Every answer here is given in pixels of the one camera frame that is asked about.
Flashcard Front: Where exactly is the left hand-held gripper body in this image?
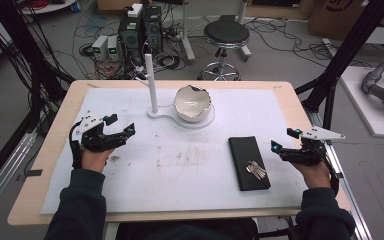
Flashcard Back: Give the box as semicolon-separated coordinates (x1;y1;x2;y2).
71;111;128;154

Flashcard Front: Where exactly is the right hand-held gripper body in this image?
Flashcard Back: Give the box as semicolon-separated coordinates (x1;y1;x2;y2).
278;125;346;167

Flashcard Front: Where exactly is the person's left hand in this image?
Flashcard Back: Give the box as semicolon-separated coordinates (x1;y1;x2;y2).
80;147;116;174

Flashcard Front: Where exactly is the person's right hand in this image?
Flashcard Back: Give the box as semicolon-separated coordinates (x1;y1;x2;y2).
291;161;332;190

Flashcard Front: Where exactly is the silver bunch of keys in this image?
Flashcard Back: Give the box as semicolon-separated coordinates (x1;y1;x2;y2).
245;160;268;181

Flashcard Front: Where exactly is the black wallet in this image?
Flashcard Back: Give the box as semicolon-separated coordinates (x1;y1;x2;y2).
227;135;272;192

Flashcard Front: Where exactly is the light wooden table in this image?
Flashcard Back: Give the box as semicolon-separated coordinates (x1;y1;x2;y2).
7;79;352;227

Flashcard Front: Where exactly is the white table mat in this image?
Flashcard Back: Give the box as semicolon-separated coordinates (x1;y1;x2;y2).
40;87;309;215

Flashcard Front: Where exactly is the white eggshell-shaped bowl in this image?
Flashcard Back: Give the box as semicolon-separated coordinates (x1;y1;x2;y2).
173;84;213;123

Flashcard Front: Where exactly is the white floor platform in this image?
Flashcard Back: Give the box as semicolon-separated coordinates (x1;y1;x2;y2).
339;65;384;140

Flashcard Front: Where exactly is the grey power supply unit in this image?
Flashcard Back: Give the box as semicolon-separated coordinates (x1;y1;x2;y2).
106;34;122;62
91;34;110;62

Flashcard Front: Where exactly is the black tape strip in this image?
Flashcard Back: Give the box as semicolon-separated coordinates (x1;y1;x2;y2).
24;168;44;178

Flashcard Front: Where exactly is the black computer tower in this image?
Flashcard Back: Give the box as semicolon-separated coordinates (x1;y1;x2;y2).
142;5;164;55
117;13;145;66

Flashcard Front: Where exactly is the white desk leg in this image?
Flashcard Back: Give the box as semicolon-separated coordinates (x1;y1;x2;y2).
179;0;197;65
235;0;253;63

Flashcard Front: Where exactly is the white box on tower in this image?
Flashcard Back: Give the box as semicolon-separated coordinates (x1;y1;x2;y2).
126;2;144;19

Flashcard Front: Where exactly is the person's dark lap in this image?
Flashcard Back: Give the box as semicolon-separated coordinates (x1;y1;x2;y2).
114;218;260;240

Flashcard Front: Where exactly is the black round stool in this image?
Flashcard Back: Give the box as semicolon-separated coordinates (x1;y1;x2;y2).
197;14;251;82

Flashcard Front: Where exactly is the cardboard box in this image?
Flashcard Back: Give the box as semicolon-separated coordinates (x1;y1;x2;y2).
307;0;384;42

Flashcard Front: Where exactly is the white stand with post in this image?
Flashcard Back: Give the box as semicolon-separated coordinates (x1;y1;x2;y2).
143;53;216;130

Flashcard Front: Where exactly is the aluminium rail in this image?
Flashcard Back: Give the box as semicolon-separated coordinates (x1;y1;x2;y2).
307;109;374;240
0;130;38;223

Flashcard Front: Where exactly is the tangle of black floor cables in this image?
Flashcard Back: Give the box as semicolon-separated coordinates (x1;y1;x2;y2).
246;16;374;69

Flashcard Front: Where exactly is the black frame strut with cables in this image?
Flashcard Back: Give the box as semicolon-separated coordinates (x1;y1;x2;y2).
0;0;77;141

